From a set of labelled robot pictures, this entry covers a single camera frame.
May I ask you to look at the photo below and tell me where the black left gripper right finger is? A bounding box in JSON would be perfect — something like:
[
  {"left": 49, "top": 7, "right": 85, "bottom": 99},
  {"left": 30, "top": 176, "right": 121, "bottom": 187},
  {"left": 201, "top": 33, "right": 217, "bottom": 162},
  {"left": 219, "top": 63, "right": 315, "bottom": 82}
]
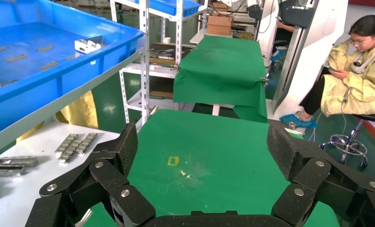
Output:
[{"left": 266, "top": 121, "right": 375, "bottom": 227}]

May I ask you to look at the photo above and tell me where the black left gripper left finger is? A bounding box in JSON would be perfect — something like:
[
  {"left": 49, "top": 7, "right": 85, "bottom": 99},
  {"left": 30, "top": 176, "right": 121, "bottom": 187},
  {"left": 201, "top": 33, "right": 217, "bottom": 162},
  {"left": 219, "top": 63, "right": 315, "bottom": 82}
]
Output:
[{"left": 25, "top": 122, "right": 157, "bottom": 227}]

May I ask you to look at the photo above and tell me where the yellow plastic sheet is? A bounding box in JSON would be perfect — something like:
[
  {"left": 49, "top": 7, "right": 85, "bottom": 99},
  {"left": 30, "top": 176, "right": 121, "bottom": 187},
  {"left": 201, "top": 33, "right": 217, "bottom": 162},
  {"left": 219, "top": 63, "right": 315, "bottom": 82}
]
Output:
[{"left": 16, "top": 91, "right": 99, "bottom": 145}]

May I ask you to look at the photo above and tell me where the person in yellow coat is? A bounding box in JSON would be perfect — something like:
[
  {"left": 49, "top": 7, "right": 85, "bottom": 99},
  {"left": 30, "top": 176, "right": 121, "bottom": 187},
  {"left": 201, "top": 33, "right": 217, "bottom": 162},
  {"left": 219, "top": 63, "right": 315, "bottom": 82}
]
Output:
[{"left": 279, "top": 15, "right": 375, "bottom": 129}]

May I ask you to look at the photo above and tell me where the grey metal channel part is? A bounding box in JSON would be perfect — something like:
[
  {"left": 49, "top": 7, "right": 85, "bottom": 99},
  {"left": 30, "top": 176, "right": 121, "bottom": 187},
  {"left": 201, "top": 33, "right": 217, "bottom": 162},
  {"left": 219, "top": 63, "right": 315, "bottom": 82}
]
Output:
[
  {"left": 0, "top": 156, "right": 38, "bottom": 168},
  {"left": 0, "top": 165, "right": 26, "bottom": 177}
]

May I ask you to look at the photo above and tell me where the green table cloth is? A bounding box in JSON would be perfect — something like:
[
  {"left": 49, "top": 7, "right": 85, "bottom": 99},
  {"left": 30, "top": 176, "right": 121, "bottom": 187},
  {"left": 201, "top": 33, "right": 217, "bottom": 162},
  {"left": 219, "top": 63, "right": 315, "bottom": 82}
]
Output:
[
  {"left": 173, "top": 35, "right": 269, "bottom": 123},
  {"left": 80, "top": 109, "right": 341, "bottom": 227}
]

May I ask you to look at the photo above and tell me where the large blue plastic bin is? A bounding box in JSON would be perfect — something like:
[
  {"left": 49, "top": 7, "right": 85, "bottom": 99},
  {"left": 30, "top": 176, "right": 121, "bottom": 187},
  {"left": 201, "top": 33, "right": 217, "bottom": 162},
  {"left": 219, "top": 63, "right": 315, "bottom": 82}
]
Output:
[{"left": 0, "top": 0, "right": 145, "bottom": 140}]

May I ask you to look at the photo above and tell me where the white connector block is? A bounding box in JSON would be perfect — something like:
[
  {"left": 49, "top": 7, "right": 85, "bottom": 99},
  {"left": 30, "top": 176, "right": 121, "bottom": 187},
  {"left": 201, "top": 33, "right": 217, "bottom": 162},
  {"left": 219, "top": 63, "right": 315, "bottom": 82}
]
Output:
[{"left": 74, "top": 35, "right": 104, "bottom": 54}]

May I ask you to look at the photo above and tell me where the seated person in dark clothes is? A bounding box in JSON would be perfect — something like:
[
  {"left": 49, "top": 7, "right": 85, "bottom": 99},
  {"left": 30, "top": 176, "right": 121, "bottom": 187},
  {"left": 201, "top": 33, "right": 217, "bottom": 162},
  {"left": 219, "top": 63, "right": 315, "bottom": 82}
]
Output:
[{"left": 271, "top": 18, "right": 297, "bottom": 61}]

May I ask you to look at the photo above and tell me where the white slotted-angle storage rack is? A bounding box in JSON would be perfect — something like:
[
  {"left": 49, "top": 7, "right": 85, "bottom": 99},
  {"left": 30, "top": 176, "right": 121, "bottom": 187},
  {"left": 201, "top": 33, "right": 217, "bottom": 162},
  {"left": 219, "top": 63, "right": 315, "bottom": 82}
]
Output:
[{"left": 110, "top": 0, "right": 210, "bottom": 126}]

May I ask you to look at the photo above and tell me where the brown cardboard box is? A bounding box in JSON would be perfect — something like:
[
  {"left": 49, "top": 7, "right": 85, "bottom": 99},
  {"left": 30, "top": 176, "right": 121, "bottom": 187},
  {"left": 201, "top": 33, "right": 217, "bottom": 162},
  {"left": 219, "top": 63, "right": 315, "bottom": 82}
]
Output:
[
  {"left": 211, "top": 2, "right": 229, "bottom": 13},
  {"left": 207, "top": 15, "right": 233, "bottom": 35}
]

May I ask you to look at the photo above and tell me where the silver notched metal rail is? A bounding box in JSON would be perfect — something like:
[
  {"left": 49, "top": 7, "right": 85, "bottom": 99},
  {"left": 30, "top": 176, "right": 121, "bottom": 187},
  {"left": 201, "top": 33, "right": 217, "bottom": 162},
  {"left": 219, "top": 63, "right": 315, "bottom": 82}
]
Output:
[
  {"left": 58, "top": 142, "right": 81, "bottom": 165},
  {"left": 54, "top": 133, "right": 79, "bottom": 157},
  {"left": 76, "top": 132, "right": 98, "bottom": 155}
]

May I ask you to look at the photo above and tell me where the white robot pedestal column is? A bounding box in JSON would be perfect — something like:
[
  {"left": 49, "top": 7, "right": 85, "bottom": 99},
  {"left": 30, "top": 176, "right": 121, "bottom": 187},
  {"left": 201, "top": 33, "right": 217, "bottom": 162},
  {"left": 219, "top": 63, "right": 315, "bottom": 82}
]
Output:
[{"left": 256, "top": 0, "right": 349, "bottom": 118}]

